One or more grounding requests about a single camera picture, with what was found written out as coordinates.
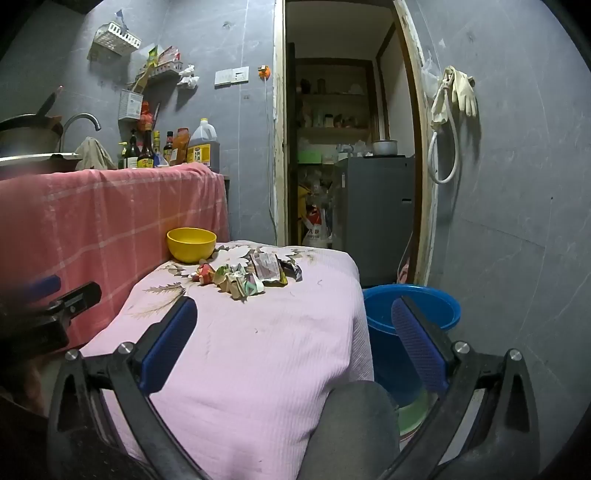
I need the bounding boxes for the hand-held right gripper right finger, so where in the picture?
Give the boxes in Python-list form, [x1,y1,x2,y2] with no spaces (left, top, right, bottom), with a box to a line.
[388,295,542,480]

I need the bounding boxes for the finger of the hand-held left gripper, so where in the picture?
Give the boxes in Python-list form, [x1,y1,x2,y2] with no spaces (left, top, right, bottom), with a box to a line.
[46,282,103,320]
[17,275,62,297]

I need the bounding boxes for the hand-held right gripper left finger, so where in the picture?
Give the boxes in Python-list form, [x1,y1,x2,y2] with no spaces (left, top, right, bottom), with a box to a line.
[46,295,213,480]

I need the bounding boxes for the green wrapper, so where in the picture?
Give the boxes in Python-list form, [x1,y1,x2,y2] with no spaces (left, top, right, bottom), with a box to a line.
[213,263,247,291]
[231,274,265,304]

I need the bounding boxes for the yellow bowl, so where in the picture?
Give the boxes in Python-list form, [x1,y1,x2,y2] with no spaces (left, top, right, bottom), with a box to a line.
[167,227,217,264]

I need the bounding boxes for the dark blue wrapper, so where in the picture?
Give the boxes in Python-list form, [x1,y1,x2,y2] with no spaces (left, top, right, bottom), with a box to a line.
[277,256,304,283]

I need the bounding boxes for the blue plastic bucket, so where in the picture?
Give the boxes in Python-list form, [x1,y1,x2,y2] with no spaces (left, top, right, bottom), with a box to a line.
[361,284,461,408]

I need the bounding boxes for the green plastic basin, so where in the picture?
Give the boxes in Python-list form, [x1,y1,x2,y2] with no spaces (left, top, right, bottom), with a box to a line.
[396,388,433,438]

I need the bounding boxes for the pink checked cloth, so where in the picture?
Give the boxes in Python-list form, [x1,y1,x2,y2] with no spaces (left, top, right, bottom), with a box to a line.
[0,162,230,352]

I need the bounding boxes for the pink floral table cloth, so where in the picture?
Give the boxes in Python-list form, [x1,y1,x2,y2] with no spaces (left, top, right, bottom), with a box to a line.
[81,240,375,480]

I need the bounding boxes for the person's grey trouser leg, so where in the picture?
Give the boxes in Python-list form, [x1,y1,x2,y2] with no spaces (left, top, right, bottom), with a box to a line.
[295,381,400,480]

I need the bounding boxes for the grey rag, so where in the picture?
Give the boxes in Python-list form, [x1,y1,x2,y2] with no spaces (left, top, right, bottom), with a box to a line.
[75,137,116,171]

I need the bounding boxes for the white red sack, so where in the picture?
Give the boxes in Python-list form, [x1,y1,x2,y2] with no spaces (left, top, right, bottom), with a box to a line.
[301,205,332,247]

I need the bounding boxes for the black wok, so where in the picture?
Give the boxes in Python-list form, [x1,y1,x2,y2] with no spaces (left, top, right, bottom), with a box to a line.
[0,113,64,155]

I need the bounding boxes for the dark sauce bottle yellow label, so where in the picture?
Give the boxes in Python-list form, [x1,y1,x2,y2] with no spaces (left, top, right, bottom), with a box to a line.
[137,129,156,169]

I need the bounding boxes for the metal faucet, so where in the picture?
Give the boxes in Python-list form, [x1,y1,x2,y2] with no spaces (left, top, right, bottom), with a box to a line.
[61,113,102,153]

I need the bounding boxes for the orange sauce packet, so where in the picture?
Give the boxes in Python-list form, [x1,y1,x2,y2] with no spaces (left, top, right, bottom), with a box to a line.
[173,128,191,165]

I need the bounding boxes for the large cooking oil jug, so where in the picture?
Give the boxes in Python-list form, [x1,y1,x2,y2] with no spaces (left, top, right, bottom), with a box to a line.
[187,119,221,169]

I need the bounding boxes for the seasoning packets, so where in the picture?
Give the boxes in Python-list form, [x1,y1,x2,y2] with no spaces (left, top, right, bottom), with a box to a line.
[148,45,181,65]

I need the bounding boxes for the cream rubber gloves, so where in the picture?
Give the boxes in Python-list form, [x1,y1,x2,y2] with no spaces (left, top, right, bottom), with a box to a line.
[443,66,478,117]

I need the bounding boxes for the wooden pantry shelf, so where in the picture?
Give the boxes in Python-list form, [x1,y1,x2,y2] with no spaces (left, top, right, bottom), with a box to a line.
[295,58,376,139]

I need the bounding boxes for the white hose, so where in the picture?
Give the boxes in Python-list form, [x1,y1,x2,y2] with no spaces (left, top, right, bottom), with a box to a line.
[427,69,461,184]

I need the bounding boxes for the wooden door frame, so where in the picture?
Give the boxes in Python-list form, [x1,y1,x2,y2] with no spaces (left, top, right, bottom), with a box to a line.
[272,0,439,287]

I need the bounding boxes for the white wall rack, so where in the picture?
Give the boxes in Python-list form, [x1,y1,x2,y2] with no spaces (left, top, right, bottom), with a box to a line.
[136,61,184,86]

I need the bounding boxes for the white plastic wall basket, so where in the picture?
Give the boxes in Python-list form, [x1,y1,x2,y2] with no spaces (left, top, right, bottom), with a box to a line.
[92,23,141,60]

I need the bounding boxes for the white wall switch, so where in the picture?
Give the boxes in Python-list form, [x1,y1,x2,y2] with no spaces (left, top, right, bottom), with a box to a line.
[214,66,250,88]

